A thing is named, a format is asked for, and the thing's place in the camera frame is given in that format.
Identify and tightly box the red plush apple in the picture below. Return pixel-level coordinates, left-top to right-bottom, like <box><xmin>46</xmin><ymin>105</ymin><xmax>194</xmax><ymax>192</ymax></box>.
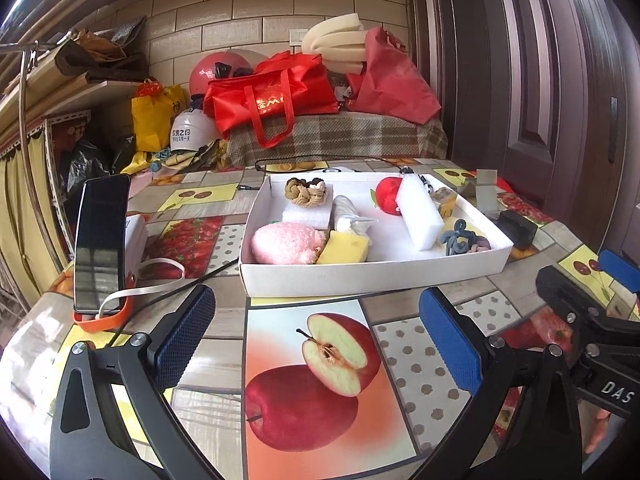
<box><xmin>370</xmin><ymin>176</ymin><xmax>406</xmax><ymax>217</ymax></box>

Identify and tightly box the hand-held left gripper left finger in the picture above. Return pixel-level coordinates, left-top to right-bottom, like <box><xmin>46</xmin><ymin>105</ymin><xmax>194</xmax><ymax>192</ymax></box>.
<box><xmin>49</xmin><ymin>284</ymin><xmax>226</xmax><ymax>480</ymax></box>

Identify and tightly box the black plastic bag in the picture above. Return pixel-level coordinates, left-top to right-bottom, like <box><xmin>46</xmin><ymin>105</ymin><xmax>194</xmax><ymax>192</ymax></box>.
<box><xmin>60</xmin><ymin>137</ymin><xmax>136</xmax><ymax>196</ymax></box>

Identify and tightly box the cream foam strips bundle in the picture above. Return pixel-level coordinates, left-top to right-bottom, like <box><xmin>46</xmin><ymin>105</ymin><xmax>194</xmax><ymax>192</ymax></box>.
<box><xmin>301</xmin><ymin>14</ymin><xmax>371</xmax><ymax>75</ymax></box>

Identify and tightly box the brown door with handle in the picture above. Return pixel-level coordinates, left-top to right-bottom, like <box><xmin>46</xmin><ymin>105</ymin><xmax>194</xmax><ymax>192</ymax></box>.
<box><xmin>405</xmin><ymin>0</ymin><xmax>640</xmax><ymax>261</ymax></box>

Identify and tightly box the brown paper bags pile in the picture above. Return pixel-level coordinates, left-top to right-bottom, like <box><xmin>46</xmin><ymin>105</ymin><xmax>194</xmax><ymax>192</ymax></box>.
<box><xmin>55</xmin><ymin>25</ymin><xmax>148</xmax><ymax>83</ymax></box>

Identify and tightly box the white foam pad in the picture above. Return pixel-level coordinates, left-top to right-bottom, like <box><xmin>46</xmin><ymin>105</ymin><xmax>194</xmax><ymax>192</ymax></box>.
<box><xmin>281</xmin><ymin>204</ymin><xmax>335</xmax><ymax>228</ymax></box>

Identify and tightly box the yellow shopping bag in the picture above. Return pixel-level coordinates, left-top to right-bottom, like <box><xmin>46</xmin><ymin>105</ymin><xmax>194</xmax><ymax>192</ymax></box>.
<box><xmin>131</xmin><ymin>80</ymin><xmax>188</xmax><ymax>153</ymax></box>

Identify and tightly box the small white box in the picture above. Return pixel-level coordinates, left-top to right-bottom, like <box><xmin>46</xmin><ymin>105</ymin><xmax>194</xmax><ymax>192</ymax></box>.
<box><xmin>122</xmin><ymin>214</ymin><xmax>150</xmax><ymax>281</ymax></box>

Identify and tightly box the white helmet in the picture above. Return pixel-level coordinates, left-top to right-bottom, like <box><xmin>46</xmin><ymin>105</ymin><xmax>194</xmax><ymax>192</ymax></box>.
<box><xmin>170</xmin><ymin>107</ymin><xmax>221</xmax><ymax>153</ymax></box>

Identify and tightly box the pink plush toy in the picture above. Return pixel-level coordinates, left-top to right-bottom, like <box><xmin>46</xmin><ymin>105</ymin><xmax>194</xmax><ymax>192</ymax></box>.
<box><xmin>250</xmin><ymin>222</ymin><xmax>326</xmax><ymax>266</ymax></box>

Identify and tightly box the orange phone stand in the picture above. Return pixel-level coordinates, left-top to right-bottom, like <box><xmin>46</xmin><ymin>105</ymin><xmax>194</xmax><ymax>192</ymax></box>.
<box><xmin>72</xmin><ymin>295</ymin><xmax>136</xmax><ymax>333</ymax></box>

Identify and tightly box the black power cube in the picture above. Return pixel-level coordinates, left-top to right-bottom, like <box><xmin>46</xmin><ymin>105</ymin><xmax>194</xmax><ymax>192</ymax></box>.
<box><xmin>498</xmin><ymin>209</ymin><xmax>538</xmax><ymax>251</ymax></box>

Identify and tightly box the black smartphone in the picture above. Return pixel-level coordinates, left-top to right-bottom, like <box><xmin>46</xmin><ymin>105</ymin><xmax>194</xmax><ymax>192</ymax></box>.
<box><xmin>72</xmin><ymin>174</ymin><xmax>132</xmax><ymax>313</ymax></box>

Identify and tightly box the white cardboard box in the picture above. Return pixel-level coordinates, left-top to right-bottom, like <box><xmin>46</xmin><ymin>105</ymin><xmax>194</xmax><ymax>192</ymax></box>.
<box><xmin>239</xmin><ymin>171</ymin><xmax>515</xmax><ymax>298</ymax></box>

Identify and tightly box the person's right hand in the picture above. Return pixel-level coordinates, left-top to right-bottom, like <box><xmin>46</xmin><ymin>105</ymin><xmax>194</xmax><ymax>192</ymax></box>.
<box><xmin>581</xmin><ymin>402</ymin><xmax>615</xmax><ymax>456</ymax></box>

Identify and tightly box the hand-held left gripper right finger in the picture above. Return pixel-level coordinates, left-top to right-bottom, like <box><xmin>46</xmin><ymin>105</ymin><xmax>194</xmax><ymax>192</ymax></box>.
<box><xmin>419</xmin><ymin>287</ymin><xmax>585</xmax><ymax>480</ymax></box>

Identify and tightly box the fruit print tablecloth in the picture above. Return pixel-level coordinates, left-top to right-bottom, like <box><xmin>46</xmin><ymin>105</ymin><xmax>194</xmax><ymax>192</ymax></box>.
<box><xmin>0</xmin><ymin>157</ymin><xmax>640</xmax><ymax>480</ymax></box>

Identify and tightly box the red tote bag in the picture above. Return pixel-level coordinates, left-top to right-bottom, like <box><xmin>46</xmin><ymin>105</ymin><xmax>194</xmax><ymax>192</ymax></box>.
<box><xmin>202</xmin><ymin>51</ymin><xmax>340</xmax><ymax>150</ymax></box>

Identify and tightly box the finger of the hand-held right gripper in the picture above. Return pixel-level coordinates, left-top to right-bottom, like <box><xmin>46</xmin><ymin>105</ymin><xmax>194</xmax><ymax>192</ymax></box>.
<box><xmin>536</xmin><ymin>265</ymin><xmax>610</xmax><ymax>342</ymax></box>
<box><xmin>598</xmin><ymin>249</ymin><xmax>640</xmax><ymax>293</ymax></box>

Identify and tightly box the dark red cloth bag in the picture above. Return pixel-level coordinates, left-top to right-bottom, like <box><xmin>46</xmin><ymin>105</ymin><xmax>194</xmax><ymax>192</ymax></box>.
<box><xmin>346</xmin><ymin>26</ymin><xmax>442</xmax><ymax>125</ymax></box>

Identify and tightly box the red helmet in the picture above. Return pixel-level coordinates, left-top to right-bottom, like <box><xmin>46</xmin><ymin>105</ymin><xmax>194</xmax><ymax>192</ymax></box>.
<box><xmin>189</xmin><ymin>51</ymin><xmax>256</xmax><ymax>97</ymax></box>

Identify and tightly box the yellow curtain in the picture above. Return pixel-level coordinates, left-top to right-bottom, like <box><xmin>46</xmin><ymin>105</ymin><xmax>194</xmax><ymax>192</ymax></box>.
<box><xmin>0</xmin><ymin>130</ymin><xmax>66</xmax><ymax>306</ymax></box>

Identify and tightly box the braided rope knot toy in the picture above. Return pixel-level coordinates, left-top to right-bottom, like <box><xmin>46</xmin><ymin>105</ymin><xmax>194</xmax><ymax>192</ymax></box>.
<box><xmin>284</xmin><ymin>176</ymin><xmax>328</xmax><ymax>208</ymax></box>

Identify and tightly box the grey blue knotted rope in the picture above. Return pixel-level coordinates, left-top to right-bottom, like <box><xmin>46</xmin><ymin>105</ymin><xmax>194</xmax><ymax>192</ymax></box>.
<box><xmin>439</xmin><ymin>220</ymin><xmax>493</xmax><ymax>257</ymax></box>

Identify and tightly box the black cable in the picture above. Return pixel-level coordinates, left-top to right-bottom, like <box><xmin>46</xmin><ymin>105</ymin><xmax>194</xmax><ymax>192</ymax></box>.
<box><xmin>112</xmin><ymin>255</ymin><xmax>242</xmax><ymax>333</ymax></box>

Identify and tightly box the white foam block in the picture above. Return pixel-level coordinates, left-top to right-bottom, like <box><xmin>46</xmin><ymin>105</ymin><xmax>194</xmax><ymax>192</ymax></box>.
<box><xmin>396</xmin><ymin>174</ymin><xmax>446</xmax><ymax>252</ymax></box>

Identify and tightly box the white strap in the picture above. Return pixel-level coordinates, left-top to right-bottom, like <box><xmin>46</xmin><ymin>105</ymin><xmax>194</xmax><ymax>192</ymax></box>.
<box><xmin>97</xmin><ymin>257</ymin><xmax>187</xmax><ymax>317</ymax></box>

